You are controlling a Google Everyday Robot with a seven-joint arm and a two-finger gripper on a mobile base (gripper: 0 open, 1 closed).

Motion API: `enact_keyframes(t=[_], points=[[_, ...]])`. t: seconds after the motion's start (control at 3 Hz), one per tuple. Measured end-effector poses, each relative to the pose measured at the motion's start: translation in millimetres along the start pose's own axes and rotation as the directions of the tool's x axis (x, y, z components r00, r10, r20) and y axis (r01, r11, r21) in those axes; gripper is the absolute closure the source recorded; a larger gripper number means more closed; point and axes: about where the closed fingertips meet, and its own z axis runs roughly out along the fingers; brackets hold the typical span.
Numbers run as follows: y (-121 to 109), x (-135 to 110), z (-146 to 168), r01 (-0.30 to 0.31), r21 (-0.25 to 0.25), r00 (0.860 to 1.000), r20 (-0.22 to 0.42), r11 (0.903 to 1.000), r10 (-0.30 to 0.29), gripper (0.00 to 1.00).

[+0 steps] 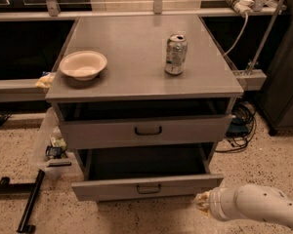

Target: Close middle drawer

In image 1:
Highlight grey drawer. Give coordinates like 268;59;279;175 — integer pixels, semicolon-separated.
60;114;232;149
71;144;223;202

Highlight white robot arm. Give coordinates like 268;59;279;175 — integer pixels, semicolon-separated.
194;183;293;230

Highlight grey metal drawer cabinet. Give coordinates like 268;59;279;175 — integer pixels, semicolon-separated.
44;15;245;183

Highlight clear plastic bin with items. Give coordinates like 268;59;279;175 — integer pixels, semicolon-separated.
32;108;78;177

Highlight crumpled silver soda can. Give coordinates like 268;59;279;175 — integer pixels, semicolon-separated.
165;34;188;75

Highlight white paper bowl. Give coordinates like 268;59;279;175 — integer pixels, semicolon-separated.
59;51;107;81

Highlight yellow crumpled snack bag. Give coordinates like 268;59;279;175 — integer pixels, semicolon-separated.
35;72;55;89

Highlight black metal floor stand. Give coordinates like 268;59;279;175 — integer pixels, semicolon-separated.
0;170;45;234

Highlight white power strip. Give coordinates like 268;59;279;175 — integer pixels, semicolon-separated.
225;0;253;17

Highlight thin metal diagonal rod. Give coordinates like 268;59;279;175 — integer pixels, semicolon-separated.
244;0;285;75

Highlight black cable bundle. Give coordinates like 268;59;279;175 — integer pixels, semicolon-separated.
215;100;258;154

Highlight white power cable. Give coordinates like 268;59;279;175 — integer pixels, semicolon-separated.
222;13;250;59

